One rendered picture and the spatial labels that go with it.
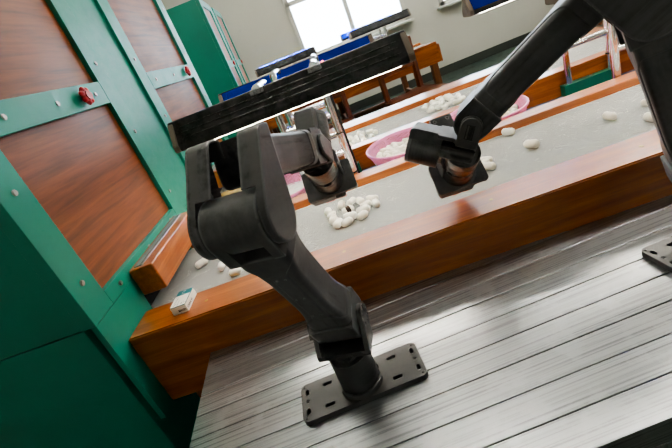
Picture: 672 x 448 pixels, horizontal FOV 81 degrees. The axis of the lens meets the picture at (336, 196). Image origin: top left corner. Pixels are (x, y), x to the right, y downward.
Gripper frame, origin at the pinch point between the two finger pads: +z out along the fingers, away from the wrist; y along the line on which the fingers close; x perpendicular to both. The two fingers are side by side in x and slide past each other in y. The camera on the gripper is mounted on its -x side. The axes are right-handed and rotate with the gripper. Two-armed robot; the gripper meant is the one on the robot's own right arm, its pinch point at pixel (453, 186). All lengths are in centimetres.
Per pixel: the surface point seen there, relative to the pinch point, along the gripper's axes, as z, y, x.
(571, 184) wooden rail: -8.9, -18.2, 9.5
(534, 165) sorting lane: 5.4, -19.6, 0.2
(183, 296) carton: -7, 63, 5
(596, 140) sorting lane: 6.5, -34.9, -0.8
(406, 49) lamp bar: -6.6, -1.2, -33.0
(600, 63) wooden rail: 49, -74, -38
